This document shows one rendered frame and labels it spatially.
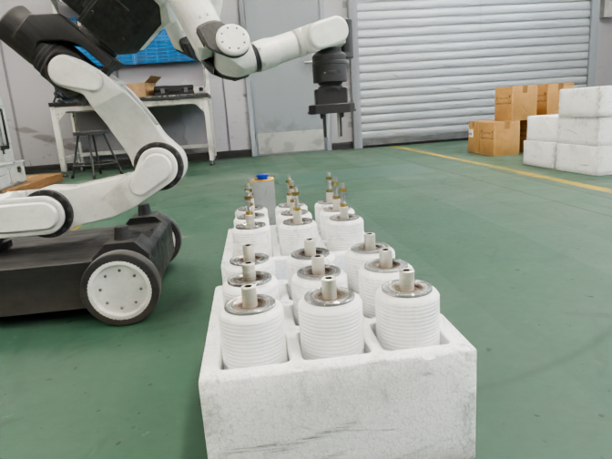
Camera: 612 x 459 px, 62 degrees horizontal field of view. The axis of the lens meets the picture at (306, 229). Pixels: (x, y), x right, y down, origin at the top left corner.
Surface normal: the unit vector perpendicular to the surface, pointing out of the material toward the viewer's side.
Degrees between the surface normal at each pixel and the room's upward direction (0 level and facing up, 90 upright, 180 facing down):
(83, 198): 90
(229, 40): 66
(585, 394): 0
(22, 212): 90
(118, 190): 105
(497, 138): 90
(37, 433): 0
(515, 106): 90
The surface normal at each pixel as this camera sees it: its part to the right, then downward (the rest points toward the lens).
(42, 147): 0.13, 0.22
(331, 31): 0.39, 0.18
